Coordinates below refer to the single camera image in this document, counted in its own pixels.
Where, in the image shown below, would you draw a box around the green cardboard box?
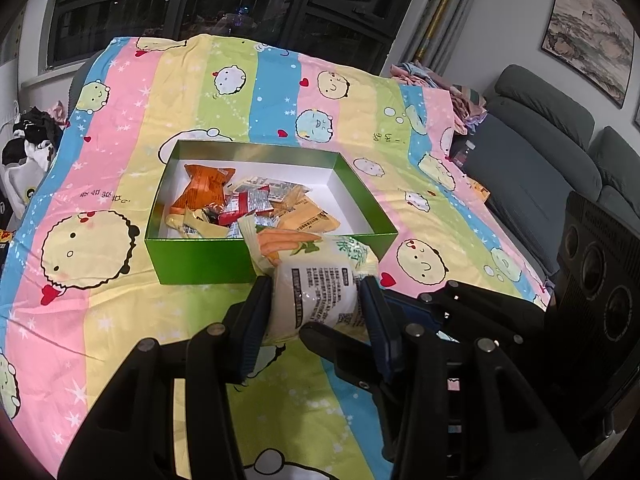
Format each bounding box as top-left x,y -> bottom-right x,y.
144,140 -> 399,286

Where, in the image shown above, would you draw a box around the striped cartoon printed blanket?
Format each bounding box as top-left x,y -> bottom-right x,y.
0,34 -> 553,480

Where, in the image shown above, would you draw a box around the pink blue clothes pile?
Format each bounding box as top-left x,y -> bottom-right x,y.
390,60 -> 488,133

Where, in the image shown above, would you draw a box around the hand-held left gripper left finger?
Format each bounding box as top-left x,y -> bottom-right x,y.
57,275 -> 275,480

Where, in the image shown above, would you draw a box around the orange snack packet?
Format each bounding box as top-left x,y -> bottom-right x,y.
171,162 -> 236,216

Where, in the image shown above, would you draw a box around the dark framed window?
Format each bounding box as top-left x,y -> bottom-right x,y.
47,0 -> 431,68

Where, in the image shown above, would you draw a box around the orange-yellow snack packet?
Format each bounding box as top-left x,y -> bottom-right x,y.
275,195 -> 342,236

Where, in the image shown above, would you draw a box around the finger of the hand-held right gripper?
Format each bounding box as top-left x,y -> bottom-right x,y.
299,322 -> 399,461
382,280 -> 551,356

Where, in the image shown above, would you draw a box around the pale green carrot snack packet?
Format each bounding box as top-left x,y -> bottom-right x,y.
239,215 -> 381,346

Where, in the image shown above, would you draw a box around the red snack packet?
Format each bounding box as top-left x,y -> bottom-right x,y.
217,187 -> 273,226

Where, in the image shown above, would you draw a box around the black white clothes pile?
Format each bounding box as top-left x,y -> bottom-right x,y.
0,105 -> 66,221

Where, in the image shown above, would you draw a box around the yellow snack packet dark picture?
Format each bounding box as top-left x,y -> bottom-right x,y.
165,207 -> 231,238

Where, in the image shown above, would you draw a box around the white grey snack packet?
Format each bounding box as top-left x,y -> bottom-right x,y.
227,216 -> 281,241

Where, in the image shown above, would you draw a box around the cream biscuit packet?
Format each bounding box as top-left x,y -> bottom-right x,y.
235,176 -> 311,208

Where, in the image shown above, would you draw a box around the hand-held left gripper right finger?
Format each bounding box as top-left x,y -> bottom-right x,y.
357,276 -> 583,480

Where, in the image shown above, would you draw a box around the framed landscape painting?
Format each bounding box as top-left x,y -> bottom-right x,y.
540,0 -> 636,110

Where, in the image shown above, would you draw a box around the grey sofa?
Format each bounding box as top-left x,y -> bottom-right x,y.
452,64 -> 640,281

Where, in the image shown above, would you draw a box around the grey curtain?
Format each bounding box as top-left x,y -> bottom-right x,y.
390,0 -> 488,76

